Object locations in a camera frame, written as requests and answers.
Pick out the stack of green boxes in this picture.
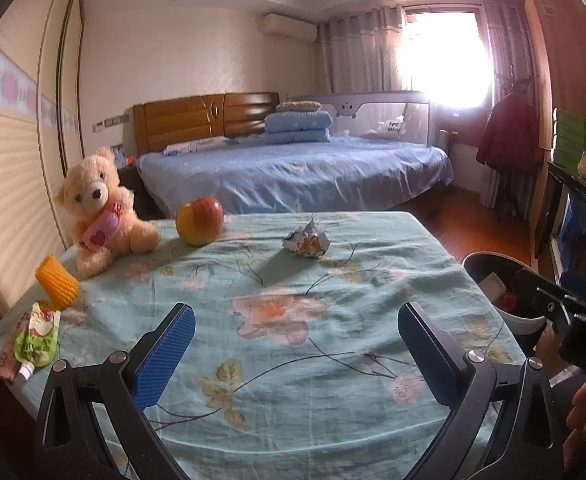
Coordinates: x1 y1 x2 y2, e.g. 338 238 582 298
553 107 586 173

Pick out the bed with blue sheet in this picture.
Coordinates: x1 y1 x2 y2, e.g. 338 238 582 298
137 135 454 216

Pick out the black glass cabinet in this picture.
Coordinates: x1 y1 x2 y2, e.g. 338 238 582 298
535 160 586 286

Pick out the wall switch panel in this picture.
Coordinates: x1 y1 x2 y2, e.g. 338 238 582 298
93 114 130 132

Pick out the green drink pouch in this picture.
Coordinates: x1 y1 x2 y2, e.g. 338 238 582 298
14 301 62 381

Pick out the folded blue quilt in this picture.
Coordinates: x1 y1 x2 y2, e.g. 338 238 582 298
264 110 332 143

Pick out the cream sliding door wardrobe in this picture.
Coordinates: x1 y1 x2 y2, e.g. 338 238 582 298
0 0 86 321

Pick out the bright window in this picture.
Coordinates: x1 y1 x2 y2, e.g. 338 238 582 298
403 7 494 111

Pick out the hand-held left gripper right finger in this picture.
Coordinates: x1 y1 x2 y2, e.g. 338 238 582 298
397 301 564 480

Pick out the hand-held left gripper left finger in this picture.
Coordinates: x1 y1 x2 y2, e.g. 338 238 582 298
33 303 197 480

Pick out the red yellow apple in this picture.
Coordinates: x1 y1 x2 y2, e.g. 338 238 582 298
175 196 224 247

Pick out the small patterned pillow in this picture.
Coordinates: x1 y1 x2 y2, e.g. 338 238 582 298
275 101 324 114

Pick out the grey bed guard rail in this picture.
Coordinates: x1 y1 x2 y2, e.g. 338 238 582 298
288 90 431 148

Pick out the cream teddy bear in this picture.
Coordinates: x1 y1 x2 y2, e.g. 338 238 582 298
55 146 162 279

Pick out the dark wooden nightstand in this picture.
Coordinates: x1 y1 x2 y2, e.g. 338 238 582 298
118 165 154 221

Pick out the round white trash bin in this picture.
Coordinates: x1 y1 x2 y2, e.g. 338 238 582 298
462 251 548 336

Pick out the crumpled white paper wrapper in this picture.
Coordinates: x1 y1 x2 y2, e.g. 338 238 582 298
283 214 331 259

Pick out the wooden coat stand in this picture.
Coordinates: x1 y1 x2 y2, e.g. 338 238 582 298
493 65 536 221

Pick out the white air conditioner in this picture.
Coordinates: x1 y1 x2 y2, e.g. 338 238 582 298
262 12 318 43

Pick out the small yellow foam fruit net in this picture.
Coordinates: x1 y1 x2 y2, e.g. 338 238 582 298
35 255 81 309

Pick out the blue box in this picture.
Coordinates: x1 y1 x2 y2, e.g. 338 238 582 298
560 200 586 251

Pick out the flat printed pillow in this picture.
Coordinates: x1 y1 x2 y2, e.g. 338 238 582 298
163 137 241 156

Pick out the wooden headboard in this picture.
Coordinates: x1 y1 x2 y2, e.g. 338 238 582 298
133 92 280 156

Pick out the dark red hanging coat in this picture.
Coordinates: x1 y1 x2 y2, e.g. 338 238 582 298
475 92 544 176

